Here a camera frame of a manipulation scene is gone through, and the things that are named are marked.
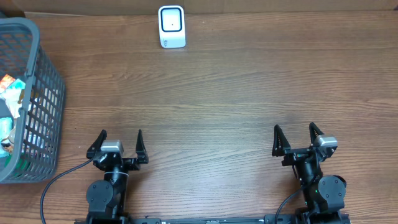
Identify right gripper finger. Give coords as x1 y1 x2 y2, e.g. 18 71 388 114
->
272 124 291 157
309 122 324 145

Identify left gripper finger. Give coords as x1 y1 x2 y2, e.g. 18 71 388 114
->
136 129 149 164
86 129 107 159

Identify teal tissue packet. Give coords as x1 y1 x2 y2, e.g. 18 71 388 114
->
1 117 14 157

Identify brown PanTree snack bag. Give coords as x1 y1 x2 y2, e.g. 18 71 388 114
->
1 90 22 119

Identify teal gum packet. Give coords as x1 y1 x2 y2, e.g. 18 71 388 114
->
1 79 25 100

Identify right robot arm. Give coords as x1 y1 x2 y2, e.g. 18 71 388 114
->
272 122 350 223

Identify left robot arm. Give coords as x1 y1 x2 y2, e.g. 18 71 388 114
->
85 130 149 223

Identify white barcode scanner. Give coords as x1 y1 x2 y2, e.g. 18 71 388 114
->
158 5 186 49

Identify grey plastic shopping basket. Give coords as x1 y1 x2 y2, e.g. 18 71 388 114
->
1 17 66 184

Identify orange snack packet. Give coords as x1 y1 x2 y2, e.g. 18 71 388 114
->
0 74 16 93

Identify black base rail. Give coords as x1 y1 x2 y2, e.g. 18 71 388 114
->
74 213 351 224

